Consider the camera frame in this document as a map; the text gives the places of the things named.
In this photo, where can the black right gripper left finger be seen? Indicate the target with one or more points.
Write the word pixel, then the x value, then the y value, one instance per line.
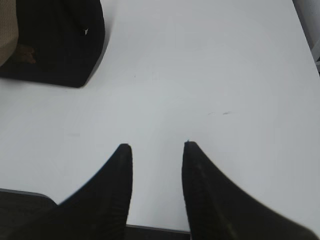
pixel 97 211

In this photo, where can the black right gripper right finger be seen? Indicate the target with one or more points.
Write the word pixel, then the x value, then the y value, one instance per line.
pixel 217 209

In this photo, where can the black canvas tote bag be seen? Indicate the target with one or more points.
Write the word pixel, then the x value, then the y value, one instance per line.
pixel 66 39

